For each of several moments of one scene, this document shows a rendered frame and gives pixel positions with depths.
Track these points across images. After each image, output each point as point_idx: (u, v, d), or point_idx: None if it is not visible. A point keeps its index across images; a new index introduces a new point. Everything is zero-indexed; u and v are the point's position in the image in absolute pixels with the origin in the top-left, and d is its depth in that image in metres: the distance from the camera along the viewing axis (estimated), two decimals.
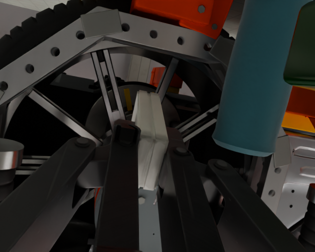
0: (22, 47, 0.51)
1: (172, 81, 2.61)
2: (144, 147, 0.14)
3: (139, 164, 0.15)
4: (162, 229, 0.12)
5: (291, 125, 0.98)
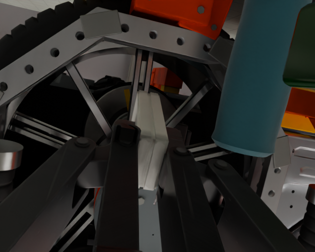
0: (80, 18, 0.52)
1: (172, 81, 2.61)
2: (144, 147, 0.14)
3: (139, 164, 0.15)
4: (162, 229, 0.12)
5: (291, 126, 0.98)
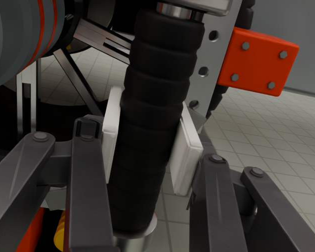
0: None
1: None
2: (108, 143, 0.14)
3: (104, 160, 0.14)
4: (191, 233, 0.12)
5: None
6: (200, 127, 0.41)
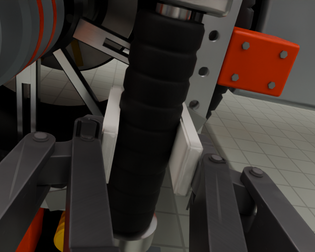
0: None
1: None
2: (108, 143, 0.14)
3: (104, 160, 0.14)
4: (191, 233, 0.12)
5: None
6: (200, 127, 0.41)
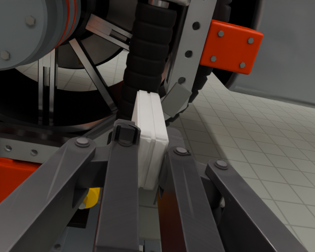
0: None
1: None
2: (144, 147, 0.14)
3: (139, 164, 0.15)
4: (162, 229, 0.12)
5: None
6: (187, 99, 0.51)
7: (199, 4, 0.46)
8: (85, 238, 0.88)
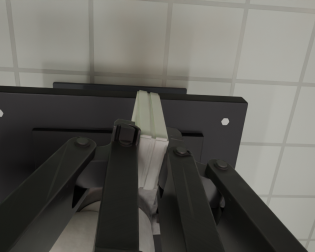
0: None
1: None
2: (144, 147, 0.14)
3: (139, 164, 0.15)
4: (162, 229, 0.12)
5: None
6: None
7: None
8: None
